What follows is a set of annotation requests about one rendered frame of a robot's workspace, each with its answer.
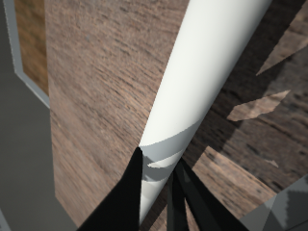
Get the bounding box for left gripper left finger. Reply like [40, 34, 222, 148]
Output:
[77, 146, 143, 231]

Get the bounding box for grey and white long tube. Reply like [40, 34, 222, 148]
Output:
[139, 0, 272, 226]

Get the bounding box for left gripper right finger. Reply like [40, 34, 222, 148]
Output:
[167, 157, 249, 231]

